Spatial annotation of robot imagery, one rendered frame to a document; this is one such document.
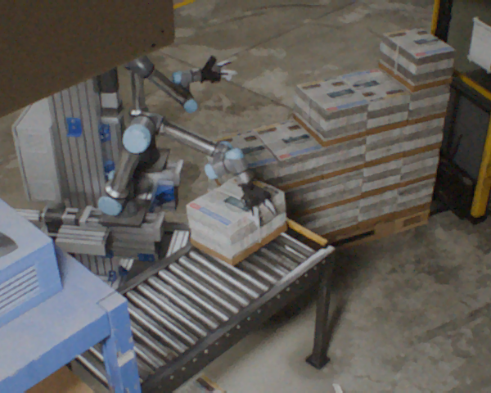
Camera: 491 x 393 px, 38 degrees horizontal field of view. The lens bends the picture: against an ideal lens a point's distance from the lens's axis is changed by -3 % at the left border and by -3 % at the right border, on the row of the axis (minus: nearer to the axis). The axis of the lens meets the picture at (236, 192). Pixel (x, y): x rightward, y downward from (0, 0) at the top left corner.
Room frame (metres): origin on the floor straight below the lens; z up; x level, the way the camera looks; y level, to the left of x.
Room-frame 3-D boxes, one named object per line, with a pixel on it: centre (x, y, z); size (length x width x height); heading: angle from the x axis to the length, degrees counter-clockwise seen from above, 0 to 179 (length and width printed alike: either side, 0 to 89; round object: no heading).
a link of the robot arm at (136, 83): (3.63, 0.55, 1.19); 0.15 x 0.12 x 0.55; 17
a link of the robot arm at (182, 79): (3.71, 0.29, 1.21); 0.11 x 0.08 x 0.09; 107
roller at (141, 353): (2.14, 0.47, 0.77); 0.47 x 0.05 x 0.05; 46
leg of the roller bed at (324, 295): (2.70, -0.43, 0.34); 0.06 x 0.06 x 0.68; 46
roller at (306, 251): (2.83, -0.21, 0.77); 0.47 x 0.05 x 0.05; 46
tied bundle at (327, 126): (3.78, -0.56, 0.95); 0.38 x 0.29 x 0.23; 24
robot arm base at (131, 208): (3.01, 0.58, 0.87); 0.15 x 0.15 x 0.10
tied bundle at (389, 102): (3.90, -0.83, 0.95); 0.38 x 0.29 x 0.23; 22
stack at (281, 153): (3.73, -0.43, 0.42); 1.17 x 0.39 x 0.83; 113
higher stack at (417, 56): (4.02, -1.10, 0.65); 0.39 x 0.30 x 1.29; 23
